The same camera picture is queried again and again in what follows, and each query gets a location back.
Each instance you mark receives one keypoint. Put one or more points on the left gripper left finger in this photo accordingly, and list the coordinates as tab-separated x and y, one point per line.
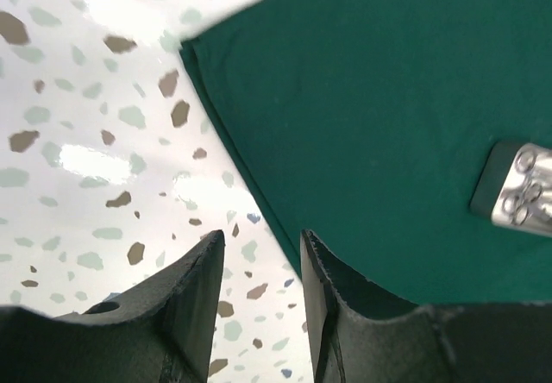
160	330

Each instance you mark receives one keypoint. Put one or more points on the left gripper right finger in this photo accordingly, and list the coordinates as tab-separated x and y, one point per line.
360	332

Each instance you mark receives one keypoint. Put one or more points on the steel instrument tray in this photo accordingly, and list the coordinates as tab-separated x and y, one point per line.
514	188

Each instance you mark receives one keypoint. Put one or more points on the green surgical drape cloth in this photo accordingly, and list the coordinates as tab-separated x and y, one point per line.
369	122

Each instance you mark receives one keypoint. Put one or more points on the steel hemostat forceps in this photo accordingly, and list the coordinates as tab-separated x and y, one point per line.
525	203

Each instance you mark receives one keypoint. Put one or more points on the steel surgical scissors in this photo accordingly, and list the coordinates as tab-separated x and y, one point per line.
534	165

